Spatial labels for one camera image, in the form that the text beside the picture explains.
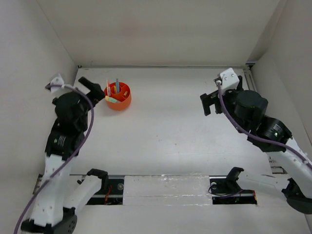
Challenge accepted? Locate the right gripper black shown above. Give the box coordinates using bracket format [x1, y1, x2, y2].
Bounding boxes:
[201, 85, 247, 134]

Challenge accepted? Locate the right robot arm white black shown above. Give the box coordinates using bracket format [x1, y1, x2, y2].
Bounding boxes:
[200, 89, 312, 215]

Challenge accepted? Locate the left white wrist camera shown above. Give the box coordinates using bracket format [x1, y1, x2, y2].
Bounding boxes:
[45, 73, 65, 93]

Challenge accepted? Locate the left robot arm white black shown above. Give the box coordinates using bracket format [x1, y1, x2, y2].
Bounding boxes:
[14, 77, 109, 234]

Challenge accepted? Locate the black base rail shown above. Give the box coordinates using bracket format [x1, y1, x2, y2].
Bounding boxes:
[87, 175, 124, 205]

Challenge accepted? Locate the green capped marker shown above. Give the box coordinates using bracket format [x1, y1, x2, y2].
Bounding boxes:
[105, 96, 118, 103]

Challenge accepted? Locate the blue pen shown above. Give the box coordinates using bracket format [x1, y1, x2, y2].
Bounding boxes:
[116, 78, 120, 94]

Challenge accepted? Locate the white foam block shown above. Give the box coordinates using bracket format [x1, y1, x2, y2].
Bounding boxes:
[123, 175, 213, 206]

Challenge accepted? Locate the orange round divided container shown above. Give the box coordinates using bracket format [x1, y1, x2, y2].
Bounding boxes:
[104, 82, 132, 111]

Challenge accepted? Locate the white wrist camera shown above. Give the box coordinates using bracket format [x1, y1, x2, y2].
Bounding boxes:
[45, 73, 65, 93]
[215, 68, 239, 92]

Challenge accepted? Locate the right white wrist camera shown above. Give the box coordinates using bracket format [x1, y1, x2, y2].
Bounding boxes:
[215, 68, 239, 92]

